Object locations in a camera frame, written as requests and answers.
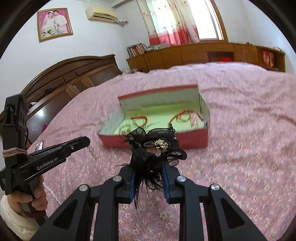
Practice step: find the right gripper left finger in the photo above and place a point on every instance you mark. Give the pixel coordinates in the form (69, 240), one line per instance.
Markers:
(90, 213)

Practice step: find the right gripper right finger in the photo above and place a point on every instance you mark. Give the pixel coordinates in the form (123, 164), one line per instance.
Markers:
(209, 208)

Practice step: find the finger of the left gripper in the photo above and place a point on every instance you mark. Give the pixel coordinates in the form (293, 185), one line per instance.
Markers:
(64, 153)
(57, 147)

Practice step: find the black feather hair accessory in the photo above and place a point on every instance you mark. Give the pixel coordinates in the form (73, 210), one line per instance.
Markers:
(146, 162)

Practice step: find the pearl gold brooch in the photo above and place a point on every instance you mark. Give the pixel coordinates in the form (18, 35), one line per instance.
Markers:
(161, 145)

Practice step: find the cream sleeve left forearm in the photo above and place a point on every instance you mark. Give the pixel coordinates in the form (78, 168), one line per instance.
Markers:
(19, 225)

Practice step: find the left hand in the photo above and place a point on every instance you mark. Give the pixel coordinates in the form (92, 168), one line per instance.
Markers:
(39, 201)

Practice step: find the small phone on bed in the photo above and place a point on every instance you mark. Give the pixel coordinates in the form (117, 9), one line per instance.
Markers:
(39, 146)

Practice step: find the dark wooden headboard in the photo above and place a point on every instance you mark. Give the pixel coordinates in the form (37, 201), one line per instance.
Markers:
(52, 89)

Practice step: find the pink floral bedspread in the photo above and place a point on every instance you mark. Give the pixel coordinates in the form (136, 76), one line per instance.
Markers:
(251, 150)

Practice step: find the row of books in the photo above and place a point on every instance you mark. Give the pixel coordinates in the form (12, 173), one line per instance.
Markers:
(137, 50)

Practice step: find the red cardboard box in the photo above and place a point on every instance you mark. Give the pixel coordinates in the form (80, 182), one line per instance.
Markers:
(192, 139)

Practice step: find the green felt box liner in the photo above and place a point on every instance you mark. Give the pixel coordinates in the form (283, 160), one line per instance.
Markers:
(182, 116)

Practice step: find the framed wedding photo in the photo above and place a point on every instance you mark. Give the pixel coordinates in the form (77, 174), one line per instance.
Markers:
(53, 23)

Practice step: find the pink white curtain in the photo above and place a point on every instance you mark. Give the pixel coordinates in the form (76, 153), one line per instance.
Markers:
(169, 22)

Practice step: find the red item in cabinet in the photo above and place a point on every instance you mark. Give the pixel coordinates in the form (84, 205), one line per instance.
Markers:
(225, 59)

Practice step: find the long wooden cabinet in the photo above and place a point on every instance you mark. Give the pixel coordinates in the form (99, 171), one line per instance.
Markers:
(204, 53)

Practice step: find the window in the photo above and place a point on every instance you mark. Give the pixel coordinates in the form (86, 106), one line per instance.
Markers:
(206, 22)

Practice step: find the red gift box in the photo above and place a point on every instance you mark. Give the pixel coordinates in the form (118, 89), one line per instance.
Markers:
(268, 58)

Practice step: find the wall air conditioner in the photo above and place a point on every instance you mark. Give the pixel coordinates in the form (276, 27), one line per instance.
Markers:
(95, 13)

